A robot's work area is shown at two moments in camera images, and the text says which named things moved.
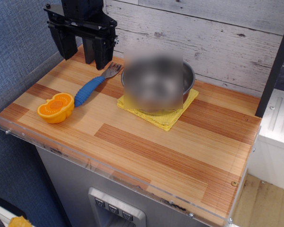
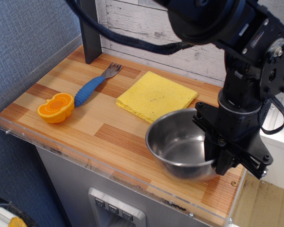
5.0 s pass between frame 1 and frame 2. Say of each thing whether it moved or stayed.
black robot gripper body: moved
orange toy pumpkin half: stayed
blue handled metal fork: stayed
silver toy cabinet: stayed
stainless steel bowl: moved
